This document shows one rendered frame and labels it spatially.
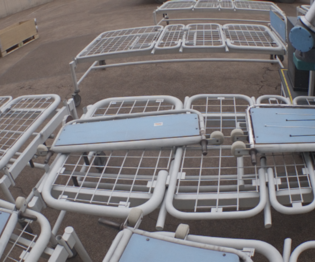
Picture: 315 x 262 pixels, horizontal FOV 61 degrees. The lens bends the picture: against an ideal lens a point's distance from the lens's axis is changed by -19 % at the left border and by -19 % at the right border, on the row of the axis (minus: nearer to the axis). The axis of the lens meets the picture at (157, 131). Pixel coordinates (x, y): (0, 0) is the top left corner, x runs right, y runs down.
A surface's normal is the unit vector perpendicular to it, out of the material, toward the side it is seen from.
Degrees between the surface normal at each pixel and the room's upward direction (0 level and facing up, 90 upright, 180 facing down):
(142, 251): 7
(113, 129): 1
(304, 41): 94
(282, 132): 5
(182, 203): 90
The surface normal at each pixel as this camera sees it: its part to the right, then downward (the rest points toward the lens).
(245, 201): -0.17, 0.55
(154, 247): 0.00, -0.82
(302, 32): -0.64, 0.54
